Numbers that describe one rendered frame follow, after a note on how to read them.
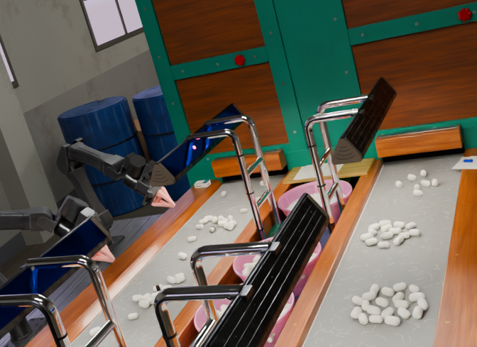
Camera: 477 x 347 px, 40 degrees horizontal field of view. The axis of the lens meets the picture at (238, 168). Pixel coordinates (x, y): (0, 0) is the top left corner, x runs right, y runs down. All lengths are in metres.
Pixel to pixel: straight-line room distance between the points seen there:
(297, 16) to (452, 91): 0.62
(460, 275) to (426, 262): 0.16
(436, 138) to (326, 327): 1.03
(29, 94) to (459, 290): 4.50
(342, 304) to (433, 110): 1.01
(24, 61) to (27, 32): 0.27
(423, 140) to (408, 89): 0.19
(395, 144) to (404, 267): 0.75
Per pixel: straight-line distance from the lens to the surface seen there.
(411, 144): 2.46
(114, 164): 2.39
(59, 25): 6.26
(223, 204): 2.56
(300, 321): 1.63
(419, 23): 2.41
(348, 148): 1.72
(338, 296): 1.74
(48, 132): 5.73
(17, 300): 1.33
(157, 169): 1.95
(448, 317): 1.55
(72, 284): 2.49
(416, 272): 1.79
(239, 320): 1.03
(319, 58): 2.51
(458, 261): 1.76
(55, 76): 6.00
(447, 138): 2.44
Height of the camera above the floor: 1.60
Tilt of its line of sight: 17 degrees down
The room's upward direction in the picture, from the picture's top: 15 degrees counter-clockwise
